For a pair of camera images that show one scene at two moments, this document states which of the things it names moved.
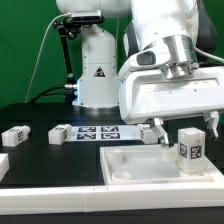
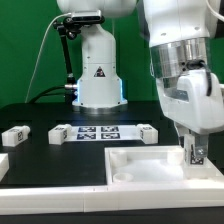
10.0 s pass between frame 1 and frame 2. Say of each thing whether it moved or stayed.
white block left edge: stayed
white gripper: moved
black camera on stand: stayed
